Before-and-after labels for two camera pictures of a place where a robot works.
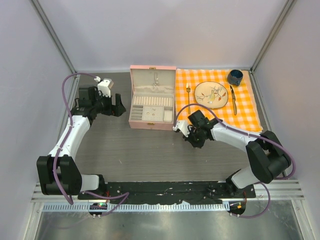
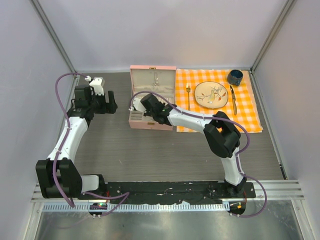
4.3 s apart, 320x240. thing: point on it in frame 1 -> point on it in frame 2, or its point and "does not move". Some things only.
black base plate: [169, 191] does not move
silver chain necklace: [156, 80] does not move
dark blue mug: [234, 77] does not move
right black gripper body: [195, 135] -> [149, 114]
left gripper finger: [118, 100] -> [111, 97]
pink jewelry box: [152, 91] does not move
